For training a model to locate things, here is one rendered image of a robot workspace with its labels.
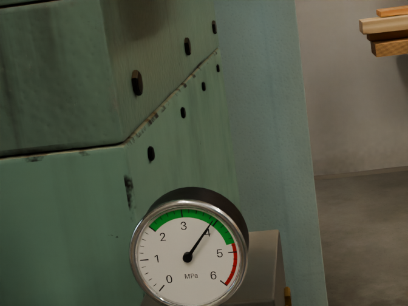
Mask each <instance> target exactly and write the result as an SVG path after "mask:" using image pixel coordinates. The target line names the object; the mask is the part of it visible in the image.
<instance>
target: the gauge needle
mask: <svg viewBox="0 0 408 306"><path fill-rule="evenodd" d="M212 222H213V220H212V221H211V223H210V224H209V225H208V227H207V229H206V230H205V231H204V232H203V234H202V235H201V236H200V238H199V240H198V241H197V242H196V243H195V245H194V246H193V248H192V249H191V250H190V252H185V253H184V255H183V261H184V262H186V263H189V262H190V261H192V254H193V252H194V250H195V249H196V248H197V245H198V244H199V243H200V241H201V239H202V238H203V236H204V235H205V233H206V232H207V230H208V228H209V227H210V225H211V224H212Z"/></svg>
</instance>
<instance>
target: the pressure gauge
mask: <svg viewBox="0 0 408 306"><path fill-rule="evenodd" d="M212 220H213V222H212V224H211V225H210V227H209V228H208V230H207V232H206V233H205V235H204V236H203V238H202V239H201V241H200V243H199V244H198V245H197V248H196V249H195V250H194V252H193V254H192V261H190V262H189V263H186V262H184V261H183V255H184V253H185V252H190V250H191V249H192V248H193V246H194V245H195V244H196V242H197V241H198V240H199V238H200V236H201V235H202V234H203V232H204V231H205V230H206V229H207V227H208V225H209V224H210V223H211V221H212ZM248 249H249V234H248V228H247V225H246V223H245V220H244V218H243V216H242V215H241V213H240V211H239V210H238V209H237V208H236V206H235V205H234V204H233V203H232V202H231V201H230V200H228V199H227V198H226V197H224V196H223V195H221V194H219V193H218V192H215V191H213V190H210V189H206V188H199V187H185V188H178V189H175V190H173V191H169V192H168V193H166V194H164V195H162V196H161V197H160V198H159V199H157V200H156V201H155V202H154V203H153V204H152V205H151V207H150V208H149V209H148V211H147V213H146V214H145V215H144V216H143V218H142V219H141V220H140V221H139V222H138V224H137V226H136V227H135V229H134V231H133V233H132V236H131V240H130V243H129V263H130V266H131V270H132V273H133V275H134V277H135V280H136V281H137V283H138V284H139V286H140V287H141V289H142V290H143V291H144V292H145V293H146V294H147V295H148V296H149V297H150V298H151V299H153V300H154V301H156V302H157V303H159V304H160V305H162V306H220V305H222V304H223V303H224V302H226V301H227V300H228V299H229V298H231V297H232V296H233V295H234V294H235V293H236V291H237V290H238V289H239V287H240V286H241V284H242V282H243V279H244V277H245V274H246V272H247V265H248Z"/></svg>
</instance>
